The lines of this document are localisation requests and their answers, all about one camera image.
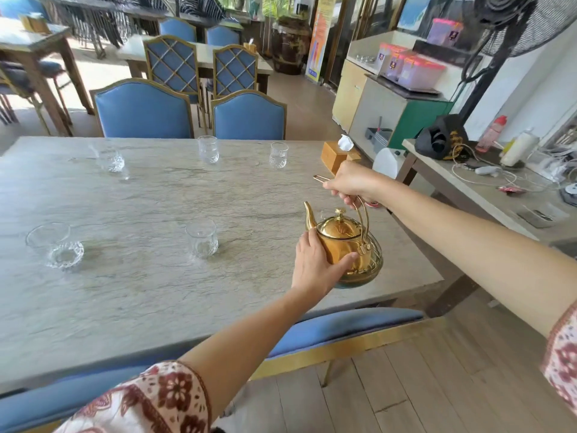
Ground person's left hand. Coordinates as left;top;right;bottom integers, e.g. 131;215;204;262
292;228;360;297

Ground person's right hand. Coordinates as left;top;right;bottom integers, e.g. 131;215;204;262
323;160;386;209

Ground gold metal teapot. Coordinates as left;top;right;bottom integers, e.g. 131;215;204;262
303;174;384;289

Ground person's left forearm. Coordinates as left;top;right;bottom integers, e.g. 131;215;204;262
178;284;327;422

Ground person's right forearm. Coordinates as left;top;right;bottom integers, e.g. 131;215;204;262
376;173;577;341

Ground white round appliance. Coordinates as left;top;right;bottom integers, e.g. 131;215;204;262
372;147;408;180

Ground clear drinking glass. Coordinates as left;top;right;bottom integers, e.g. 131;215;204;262
197;135;220;164
96;147;125;173
186;219;219;259
26;222;85;270
269;142;289;169

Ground blue padded chair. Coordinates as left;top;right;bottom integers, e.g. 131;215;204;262
90;78;195;139
158;16;198;43
249;307;447;387
205;24;242;47
210;89;288;140
0;364;154;433

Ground grey plastic bin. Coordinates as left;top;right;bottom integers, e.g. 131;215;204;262
365;117;394;155

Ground green and white cabinet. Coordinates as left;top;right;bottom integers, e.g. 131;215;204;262
348;75;456;161

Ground cream cabinet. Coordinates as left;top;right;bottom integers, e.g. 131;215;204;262
332;58;371;133

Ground black bag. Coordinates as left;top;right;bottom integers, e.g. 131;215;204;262
414;114;469;161

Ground pink-lid plastic container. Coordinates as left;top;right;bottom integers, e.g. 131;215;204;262
426;18;464;48
375;42;408;79
398;55;447;91

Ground large brown ceramic jar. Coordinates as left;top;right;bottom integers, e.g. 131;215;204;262
271;15;313;76

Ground colourful standing banner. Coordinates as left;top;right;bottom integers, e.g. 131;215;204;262
305;0;339;84

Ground blue lattice-back chair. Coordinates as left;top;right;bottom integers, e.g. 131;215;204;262
206;44;259;100
143;35;208;129

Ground stone-top side table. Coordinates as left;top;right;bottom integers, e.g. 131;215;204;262
396;139;577;317

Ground pink water bottle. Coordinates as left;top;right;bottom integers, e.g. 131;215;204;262
476;115;508;154

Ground stone-top dining table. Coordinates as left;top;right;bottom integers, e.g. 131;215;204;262
116;34;274;95

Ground white plastic bottle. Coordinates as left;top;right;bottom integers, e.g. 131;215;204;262
500;128;540;168

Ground clear plastic box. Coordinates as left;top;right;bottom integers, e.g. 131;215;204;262
516;202;570;229

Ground black standing fan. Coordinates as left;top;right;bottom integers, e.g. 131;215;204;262
455;0;577;124

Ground floral left sleeve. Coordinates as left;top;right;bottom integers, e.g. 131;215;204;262
53;360;213;433

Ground floral sleeve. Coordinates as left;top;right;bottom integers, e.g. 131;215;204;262
540;301;577;416
53;360;213;433

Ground floral right sleeve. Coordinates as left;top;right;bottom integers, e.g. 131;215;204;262
540;301;577;416

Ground wooden dining table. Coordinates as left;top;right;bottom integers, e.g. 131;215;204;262
0;16;95;137

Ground white cable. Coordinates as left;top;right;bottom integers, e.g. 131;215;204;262
451;144;560;191

